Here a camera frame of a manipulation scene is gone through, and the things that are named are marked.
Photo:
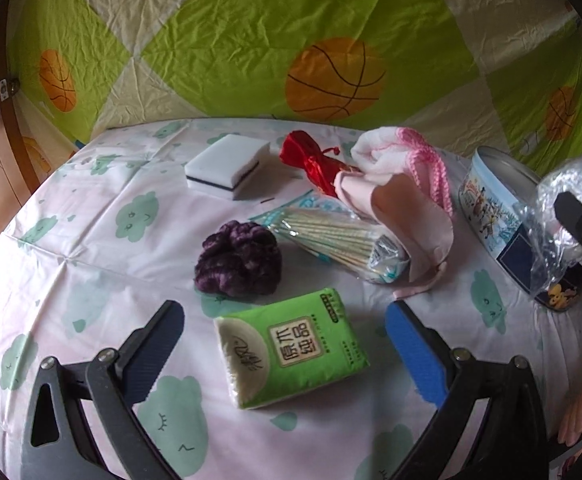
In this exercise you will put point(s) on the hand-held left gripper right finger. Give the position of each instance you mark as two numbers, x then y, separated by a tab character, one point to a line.
413	350

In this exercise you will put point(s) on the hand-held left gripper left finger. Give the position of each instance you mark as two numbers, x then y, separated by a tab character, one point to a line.
147	355

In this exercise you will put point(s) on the clear plastic bag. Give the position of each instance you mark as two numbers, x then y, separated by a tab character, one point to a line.
551	225

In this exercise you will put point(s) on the dark blue printed box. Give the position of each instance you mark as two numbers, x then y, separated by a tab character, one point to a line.
556	290

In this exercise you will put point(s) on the round printed tin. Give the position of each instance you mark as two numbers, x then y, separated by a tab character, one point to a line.
491	205

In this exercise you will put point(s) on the cloud printed tablecloth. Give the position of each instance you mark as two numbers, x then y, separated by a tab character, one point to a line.
96	270

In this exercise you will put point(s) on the green tissue pack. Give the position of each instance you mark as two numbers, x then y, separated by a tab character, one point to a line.
291	347

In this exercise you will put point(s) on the pink cloth bag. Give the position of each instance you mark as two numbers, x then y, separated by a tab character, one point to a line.
411	220

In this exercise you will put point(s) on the purple velvet scrunchie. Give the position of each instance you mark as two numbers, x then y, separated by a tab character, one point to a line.
238	260

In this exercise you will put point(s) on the pack of cotton swabs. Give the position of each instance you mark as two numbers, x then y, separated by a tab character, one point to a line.
331	240

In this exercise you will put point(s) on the white towel with pink trim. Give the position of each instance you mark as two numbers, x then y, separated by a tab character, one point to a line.
386	152

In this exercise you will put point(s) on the white sponge with dark stripe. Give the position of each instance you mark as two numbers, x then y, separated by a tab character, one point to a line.
226	162

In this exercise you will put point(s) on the green basketball printed blanket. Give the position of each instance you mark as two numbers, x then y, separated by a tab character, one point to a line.
271	35

